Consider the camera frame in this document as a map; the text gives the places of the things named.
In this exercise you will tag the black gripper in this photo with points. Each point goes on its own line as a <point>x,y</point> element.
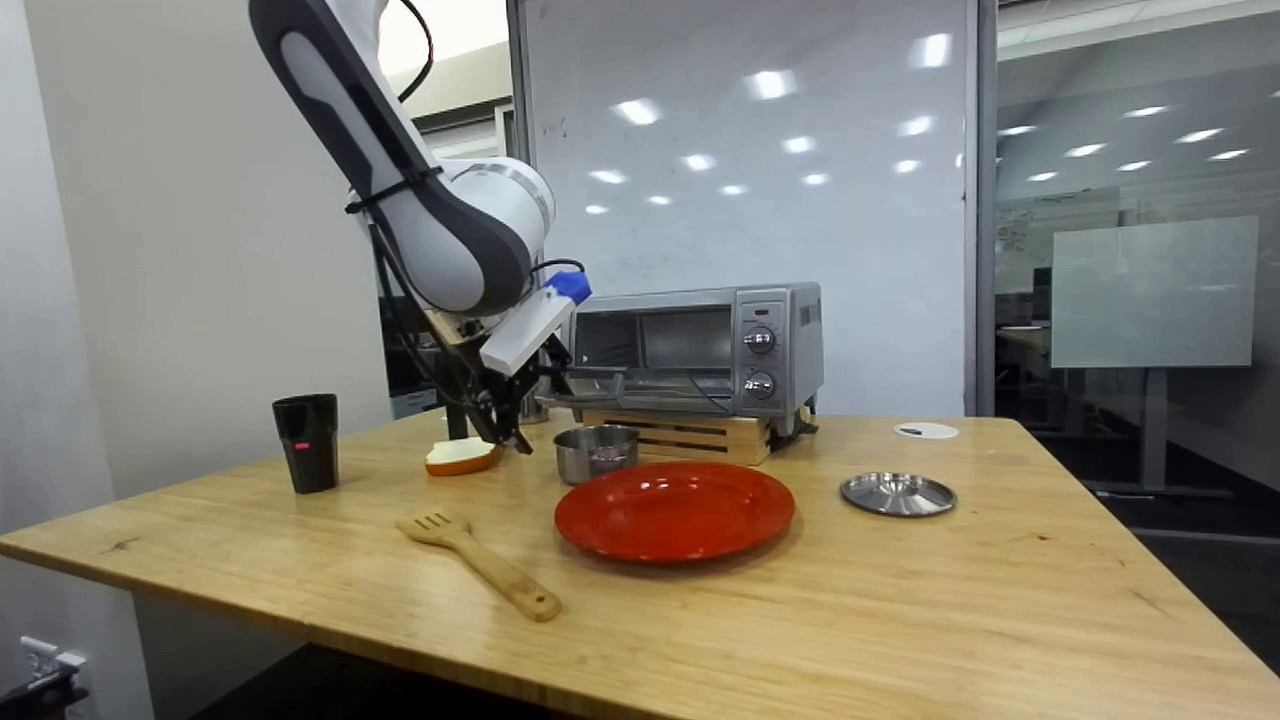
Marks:
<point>476,361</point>

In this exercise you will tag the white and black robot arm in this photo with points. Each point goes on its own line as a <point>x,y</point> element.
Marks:
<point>403,200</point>

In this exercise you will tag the silver oven knob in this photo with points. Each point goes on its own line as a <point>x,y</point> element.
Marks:
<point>760,340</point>
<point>760,387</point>

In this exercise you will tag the silver toaster oven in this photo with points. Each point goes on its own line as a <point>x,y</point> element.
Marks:
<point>783,361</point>

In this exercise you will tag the slice of toast bread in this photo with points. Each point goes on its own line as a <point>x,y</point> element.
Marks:
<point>462,456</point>

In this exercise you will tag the small steel pot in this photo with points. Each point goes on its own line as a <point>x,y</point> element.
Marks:
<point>593,456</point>

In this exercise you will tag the dark computer monitor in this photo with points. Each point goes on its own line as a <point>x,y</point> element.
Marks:
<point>403,344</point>

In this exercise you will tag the wooden slotted spatula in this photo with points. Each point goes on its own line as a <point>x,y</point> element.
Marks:
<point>486,567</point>

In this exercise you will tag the wooden slatted rack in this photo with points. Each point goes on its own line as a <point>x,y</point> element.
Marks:
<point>692,440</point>

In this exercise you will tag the red round plate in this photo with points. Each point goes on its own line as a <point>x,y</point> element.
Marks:
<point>672,514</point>

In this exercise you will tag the black plastic cup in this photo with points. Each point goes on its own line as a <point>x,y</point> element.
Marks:
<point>306,446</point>

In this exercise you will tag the large white glossy board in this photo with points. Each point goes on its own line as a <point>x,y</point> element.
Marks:
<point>802,200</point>

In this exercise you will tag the steel pot lid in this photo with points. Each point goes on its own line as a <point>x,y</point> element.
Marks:
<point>898,492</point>

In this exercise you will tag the rolling whiteboard on stand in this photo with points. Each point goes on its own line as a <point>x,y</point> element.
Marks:
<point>1154,293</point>

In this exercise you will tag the white and blue wrist camera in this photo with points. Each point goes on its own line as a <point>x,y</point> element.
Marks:
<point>529,325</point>

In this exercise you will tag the black clamp mount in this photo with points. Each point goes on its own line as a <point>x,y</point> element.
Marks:
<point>43,674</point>

